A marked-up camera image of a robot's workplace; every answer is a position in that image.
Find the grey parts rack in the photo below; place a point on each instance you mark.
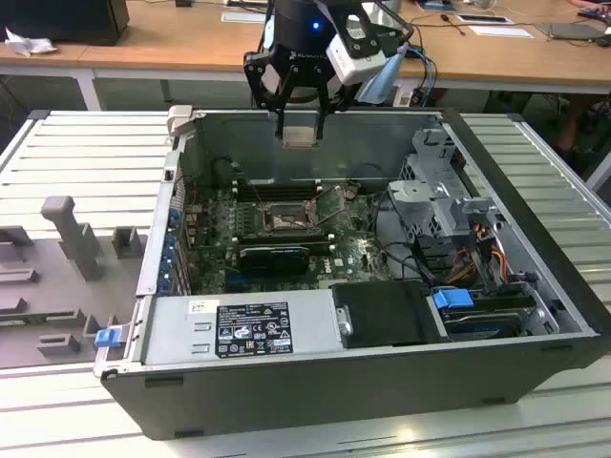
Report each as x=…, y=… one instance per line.
x=71, y=286

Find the open black PC case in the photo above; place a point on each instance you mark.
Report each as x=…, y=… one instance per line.
x=286, y=401

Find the grey metal bracket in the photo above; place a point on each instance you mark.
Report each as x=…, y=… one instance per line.
x=410, y=193

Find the thin metal locking lever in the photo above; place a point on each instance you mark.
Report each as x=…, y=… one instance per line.
x=261, y=197
x=334, y=211

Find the green motherboard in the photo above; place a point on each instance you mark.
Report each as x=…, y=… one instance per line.
x=353, y=253

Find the grey laptop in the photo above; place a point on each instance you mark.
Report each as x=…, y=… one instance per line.
x=570, y=31

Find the metal disk bay cage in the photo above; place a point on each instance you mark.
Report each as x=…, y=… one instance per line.
x=432, y=157

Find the black power supply label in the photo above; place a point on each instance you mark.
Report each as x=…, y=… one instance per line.
x=253, y=329

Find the crumpled white paper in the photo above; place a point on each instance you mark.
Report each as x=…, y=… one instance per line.
x=28, y=44

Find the black RAM slot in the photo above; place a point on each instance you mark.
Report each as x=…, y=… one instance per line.
x=277, y=186
x=281, y=195
x=281, y=235
x=320, y=245

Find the grey power supply unit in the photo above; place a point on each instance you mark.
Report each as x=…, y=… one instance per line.
x=176, y=334

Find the small square silver CPU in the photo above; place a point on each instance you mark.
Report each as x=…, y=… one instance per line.
x=301, y=136

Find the white barcode sticker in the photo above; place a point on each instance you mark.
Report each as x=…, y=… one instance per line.
x=203, y=306

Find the wooden desk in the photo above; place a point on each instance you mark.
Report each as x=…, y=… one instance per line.
x=191, y=47

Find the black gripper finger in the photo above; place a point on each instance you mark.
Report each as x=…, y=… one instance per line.
x=255, y=81
x=325, y=102

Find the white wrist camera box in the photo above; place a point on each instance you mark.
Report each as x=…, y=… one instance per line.
x=354, y=68

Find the black drive cover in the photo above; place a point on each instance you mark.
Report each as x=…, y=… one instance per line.
x=382, y=312

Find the CPU socket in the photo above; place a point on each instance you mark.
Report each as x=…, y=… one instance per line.
x=286, y=220

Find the black box on desk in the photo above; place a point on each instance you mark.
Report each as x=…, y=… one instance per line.
x=62, y=21

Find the black graphics card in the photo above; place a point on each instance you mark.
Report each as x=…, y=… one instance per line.
x=274, y=261

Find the blue case latch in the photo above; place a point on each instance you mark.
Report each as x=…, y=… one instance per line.
x=107, y=338

